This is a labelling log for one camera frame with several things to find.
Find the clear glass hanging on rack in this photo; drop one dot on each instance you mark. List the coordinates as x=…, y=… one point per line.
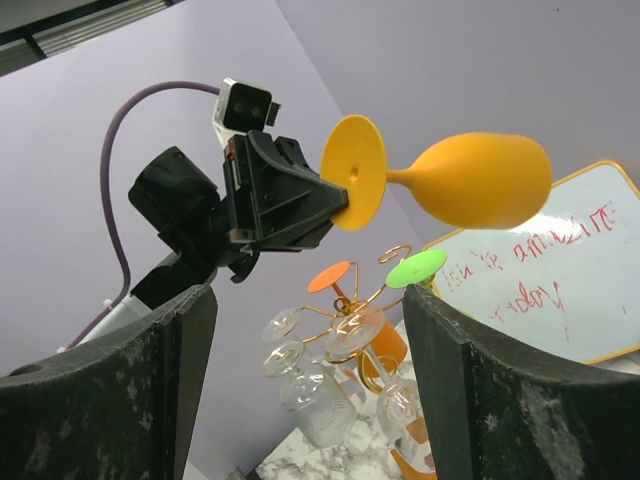
x=398, y=409

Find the green plastic wine glass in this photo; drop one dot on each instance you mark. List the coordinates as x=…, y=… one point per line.
x=419, y=269

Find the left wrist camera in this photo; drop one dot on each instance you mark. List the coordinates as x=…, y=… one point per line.
x=242, y=107

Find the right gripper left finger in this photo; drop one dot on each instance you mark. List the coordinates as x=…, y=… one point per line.
x=122, y=406

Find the gold wire glass rack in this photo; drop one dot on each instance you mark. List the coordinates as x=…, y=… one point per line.
x=361, y=332

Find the white board yellow frame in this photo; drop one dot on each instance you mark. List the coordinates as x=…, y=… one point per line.
x=566, y=281

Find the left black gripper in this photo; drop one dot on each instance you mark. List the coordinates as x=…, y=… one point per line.
x=276, y=203

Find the orange plastic wine glass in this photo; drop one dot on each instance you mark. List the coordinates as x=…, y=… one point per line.
x=388, y=345

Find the yellow plastic wine glass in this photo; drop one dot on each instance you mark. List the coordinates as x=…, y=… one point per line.
x=474, y=180

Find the clear ribbed goblet glass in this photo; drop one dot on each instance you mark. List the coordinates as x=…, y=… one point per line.
x=324, y=401

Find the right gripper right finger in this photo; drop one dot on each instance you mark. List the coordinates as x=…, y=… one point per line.
x=497, y=408

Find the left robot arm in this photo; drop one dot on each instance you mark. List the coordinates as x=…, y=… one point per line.
x=191, y=218

